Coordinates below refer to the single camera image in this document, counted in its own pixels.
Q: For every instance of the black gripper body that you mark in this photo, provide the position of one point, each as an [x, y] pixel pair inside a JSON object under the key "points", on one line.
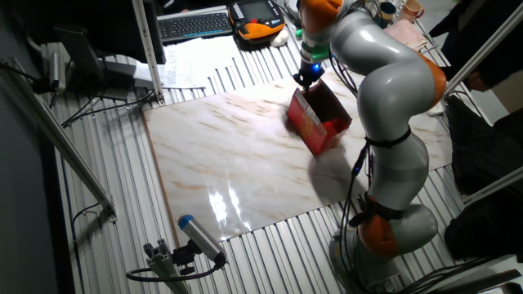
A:
{"points": [[309, 74]]}

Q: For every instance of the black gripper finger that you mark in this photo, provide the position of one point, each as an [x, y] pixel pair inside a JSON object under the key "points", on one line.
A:
{"points": [[303, 86], [311, 85]]}

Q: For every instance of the red cardboard box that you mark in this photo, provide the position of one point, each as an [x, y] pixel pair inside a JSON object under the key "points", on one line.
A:
{"points": [[314, 134]]}

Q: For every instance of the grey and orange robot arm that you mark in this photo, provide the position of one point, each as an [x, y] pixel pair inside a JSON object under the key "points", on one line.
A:
{"points": [[392, 81]]}

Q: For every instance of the white rounded object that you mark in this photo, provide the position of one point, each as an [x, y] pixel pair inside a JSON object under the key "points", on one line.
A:
{"points": [[280, 38]]}

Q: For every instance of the black round device on plate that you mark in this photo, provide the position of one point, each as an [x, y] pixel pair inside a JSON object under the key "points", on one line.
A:
{"points": [[292, 12]]}

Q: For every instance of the orange and black teach pendant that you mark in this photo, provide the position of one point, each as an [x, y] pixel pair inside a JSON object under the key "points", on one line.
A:
{"points": [[255, 18]]}

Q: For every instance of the teal cup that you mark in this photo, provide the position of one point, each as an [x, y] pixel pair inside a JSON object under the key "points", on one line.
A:
{"points": [[387, 12]]}

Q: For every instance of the pink cloth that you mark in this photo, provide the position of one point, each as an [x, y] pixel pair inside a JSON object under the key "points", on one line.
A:
{"points": [[404, 34]]}

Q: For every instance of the white paper sheets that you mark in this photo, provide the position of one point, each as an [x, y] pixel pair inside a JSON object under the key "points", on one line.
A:
{"points": [[196, 61]]}

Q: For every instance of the pink cup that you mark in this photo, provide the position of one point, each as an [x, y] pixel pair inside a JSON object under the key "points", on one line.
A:
{"points": [[410, 10]]}

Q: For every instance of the black computer keyboard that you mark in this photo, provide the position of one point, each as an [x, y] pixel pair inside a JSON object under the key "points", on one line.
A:
{"points": [[194, 25]]}

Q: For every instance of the person in dark clothes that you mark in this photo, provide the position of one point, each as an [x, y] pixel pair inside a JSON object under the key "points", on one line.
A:
{"points": [[461, 20]]}

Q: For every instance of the black bag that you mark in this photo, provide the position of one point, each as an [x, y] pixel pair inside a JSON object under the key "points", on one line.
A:
{"points": [[478, 143]]}

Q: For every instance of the black computer monitor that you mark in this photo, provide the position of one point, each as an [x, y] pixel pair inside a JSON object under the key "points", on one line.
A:
{"points": [[81, 24]]}

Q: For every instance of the aluminium frame post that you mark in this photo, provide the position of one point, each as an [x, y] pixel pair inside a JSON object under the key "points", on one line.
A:
{"points": [[149, 49]]}

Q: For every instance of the aluminium frame beam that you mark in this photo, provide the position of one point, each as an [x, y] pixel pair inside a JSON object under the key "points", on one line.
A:
{"points": [[482, 51], [490, 183], [61, 143]]}

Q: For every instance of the silver camera with blue cap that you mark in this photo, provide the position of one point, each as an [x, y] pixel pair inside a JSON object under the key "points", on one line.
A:
{"points": [[200, 239]]}

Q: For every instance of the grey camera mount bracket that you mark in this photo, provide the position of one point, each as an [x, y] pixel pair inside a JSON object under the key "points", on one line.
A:
{"points": [[163, 265]]}

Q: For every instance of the small silver cylinder camera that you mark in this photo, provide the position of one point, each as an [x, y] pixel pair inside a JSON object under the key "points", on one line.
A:
{"points": [[57, 71]]}

